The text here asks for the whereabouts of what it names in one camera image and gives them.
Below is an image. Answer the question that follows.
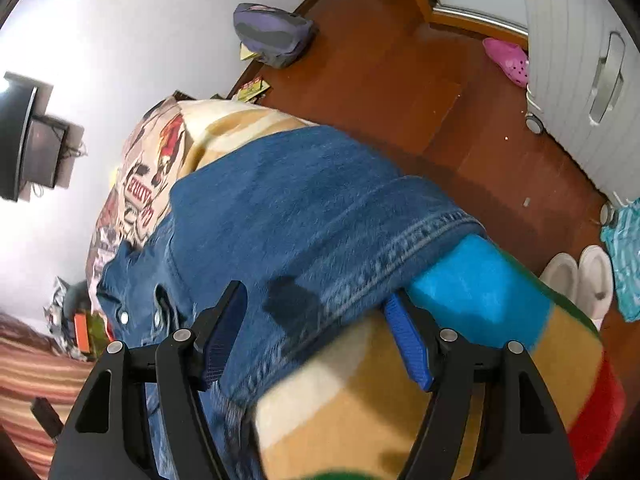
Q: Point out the blue denim jacket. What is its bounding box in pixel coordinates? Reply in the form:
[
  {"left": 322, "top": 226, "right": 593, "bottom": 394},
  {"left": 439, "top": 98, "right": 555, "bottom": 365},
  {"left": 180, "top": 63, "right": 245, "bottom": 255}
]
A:
[{"left": 96, "top": 126, "right": 485, "bottom": 479}]

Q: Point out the striped red rug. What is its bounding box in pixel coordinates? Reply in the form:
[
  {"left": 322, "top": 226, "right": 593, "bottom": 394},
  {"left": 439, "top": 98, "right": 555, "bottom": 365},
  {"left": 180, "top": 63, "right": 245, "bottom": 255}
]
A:
[{"left": 1, "top": 313, "right": 92, "bottom": 479}]

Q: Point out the green orange box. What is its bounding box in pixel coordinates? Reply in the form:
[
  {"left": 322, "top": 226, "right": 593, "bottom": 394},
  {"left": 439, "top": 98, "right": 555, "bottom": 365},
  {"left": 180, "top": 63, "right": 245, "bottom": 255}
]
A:
[{"left": 43, "top": 278, "right": 110, "bottom": 362}]

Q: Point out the white slipper left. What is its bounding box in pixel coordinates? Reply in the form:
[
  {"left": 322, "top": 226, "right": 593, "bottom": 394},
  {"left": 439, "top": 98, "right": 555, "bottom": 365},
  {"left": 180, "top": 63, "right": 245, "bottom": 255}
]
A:
[{"left": 539, "top": 252, "right": 579, "bottom": 302}]

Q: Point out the white slipper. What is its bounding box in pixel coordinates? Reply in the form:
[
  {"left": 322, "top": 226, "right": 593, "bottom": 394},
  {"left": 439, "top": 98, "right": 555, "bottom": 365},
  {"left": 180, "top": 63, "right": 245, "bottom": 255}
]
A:
[
  {"left": 577, "top": 245, "right": 614, "bottom": 330},
  {"left": 539, "top": 252, "right": 579, "bottom": 302}
]

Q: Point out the white slipper right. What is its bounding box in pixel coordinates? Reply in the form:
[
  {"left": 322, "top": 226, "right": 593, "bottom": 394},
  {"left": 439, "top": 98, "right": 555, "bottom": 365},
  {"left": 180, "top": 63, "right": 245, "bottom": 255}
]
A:
[{"left": 577, "top": 245, "right": 614, "bottom": 330}]

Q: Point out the printed colourful bed cover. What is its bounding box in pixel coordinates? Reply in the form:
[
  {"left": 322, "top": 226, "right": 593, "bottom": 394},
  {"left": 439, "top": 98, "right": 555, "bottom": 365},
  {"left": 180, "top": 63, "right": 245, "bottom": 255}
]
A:
[{"left": 90, "top": 98, "right": 625, "bottom": 479}]

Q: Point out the teal plastic bag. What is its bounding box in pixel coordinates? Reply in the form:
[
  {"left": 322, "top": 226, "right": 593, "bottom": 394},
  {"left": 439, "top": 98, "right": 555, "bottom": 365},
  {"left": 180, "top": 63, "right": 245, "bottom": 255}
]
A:
[{"left": 600, "top": 200, "right": 640, "bottom": 323}]

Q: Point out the pink clog shoe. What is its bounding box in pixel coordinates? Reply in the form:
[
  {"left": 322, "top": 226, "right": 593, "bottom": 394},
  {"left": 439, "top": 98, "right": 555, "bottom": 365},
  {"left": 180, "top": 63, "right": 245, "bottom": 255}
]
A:
[{"left": 483, "top": 38, "right": 529, "bottom": 88}]

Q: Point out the yellow paper packet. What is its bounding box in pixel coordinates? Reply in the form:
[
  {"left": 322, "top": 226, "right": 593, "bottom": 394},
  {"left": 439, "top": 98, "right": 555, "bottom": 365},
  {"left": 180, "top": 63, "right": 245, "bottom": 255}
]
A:
[{"left": 231, "top": 76, "right": 271, "bottom": 103}]

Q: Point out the purple grey backpack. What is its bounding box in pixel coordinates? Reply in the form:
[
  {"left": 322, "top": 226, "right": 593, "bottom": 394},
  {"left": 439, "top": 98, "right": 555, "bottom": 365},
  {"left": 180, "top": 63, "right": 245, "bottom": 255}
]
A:
[{"left": 232, "top": 3, "right": 318, "bottom": 68}]

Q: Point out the wall mounted black monitor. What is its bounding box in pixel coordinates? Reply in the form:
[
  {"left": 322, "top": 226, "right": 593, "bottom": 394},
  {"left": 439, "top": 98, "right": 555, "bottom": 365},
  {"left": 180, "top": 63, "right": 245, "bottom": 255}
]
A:
[{"left": 1, "top": 72, "right": 87, "bottom": 203}]

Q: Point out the wooden door frame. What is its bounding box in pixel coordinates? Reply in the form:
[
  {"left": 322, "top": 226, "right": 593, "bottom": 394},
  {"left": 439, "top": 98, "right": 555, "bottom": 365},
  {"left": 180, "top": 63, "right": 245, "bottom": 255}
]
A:
[{"left": 349, "top": 0, "right": 531, "bottom": 50}]

